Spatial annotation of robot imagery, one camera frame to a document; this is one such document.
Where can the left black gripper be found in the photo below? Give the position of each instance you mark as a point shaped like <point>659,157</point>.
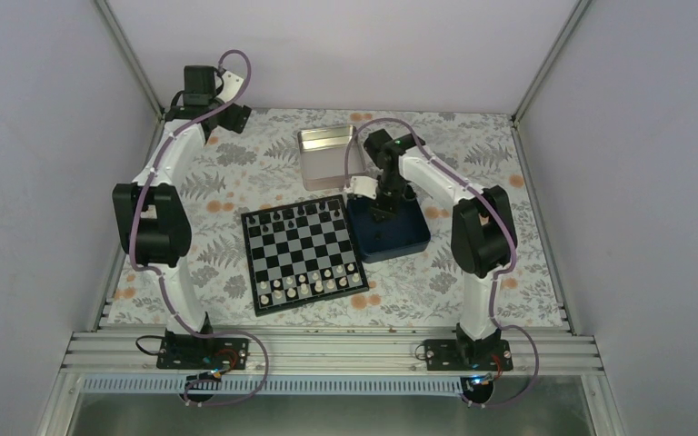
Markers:
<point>229,122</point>

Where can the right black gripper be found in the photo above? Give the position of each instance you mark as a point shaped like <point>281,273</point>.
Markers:
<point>386,210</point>

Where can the dark blue piece box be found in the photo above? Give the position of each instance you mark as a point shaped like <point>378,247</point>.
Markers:
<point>405,234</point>

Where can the black grey chess board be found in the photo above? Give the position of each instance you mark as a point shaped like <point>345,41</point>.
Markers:
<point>320,248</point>

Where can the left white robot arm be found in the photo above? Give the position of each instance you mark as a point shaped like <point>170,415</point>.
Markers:
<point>153,226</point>

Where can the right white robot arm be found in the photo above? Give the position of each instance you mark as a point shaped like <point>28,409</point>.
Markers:
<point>483,239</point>

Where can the floral table mat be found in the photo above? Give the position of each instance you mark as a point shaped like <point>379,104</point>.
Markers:
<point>260,168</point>

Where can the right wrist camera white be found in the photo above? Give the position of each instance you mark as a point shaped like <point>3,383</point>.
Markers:
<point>364,186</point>

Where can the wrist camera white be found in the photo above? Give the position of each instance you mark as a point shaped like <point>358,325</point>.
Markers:
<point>364,186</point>
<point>228,85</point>

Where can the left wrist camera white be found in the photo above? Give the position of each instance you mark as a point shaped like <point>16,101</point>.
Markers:
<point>228,85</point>

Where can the aluminium corner post left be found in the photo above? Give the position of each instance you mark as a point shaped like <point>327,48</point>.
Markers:
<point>127,51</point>

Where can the aluminium corner post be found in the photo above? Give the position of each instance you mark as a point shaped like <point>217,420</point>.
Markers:
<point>565,34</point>
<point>127,51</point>

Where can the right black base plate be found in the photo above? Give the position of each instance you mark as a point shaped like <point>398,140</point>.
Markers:
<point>441,355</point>

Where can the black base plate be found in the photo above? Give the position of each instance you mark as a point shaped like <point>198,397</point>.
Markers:
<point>185,352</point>
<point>441,355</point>

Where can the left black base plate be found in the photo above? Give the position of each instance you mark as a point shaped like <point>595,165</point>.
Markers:
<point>185,352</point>

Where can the aluminium corner post right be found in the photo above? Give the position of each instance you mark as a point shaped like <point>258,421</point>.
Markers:
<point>565,34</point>

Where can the aluminium front rail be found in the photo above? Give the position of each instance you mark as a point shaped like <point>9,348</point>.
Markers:
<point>337,353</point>

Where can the white slotted cable duct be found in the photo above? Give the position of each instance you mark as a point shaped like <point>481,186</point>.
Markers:
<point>277,384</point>

